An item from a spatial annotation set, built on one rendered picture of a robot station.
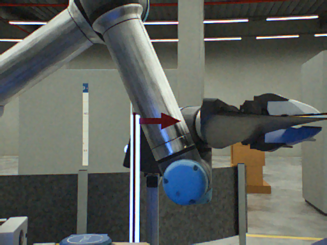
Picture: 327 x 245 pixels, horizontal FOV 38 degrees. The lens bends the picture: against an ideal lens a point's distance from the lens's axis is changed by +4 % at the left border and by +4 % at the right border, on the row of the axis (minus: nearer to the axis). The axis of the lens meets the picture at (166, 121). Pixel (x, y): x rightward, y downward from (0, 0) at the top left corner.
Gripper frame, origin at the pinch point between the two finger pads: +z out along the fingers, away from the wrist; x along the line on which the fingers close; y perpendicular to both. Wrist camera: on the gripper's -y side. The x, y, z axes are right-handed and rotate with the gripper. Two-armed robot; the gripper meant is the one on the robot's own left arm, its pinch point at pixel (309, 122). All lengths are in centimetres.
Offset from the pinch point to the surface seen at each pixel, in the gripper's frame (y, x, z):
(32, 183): 24, 25, -183
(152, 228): 10, 25, -52
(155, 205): 9, 19, -51
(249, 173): 565, 22, -575
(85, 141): 232, -6, -579
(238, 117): -18.1, 1.6, 4.7
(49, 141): 192, 0, -612
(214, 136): -11.4, 3.4, -7.0
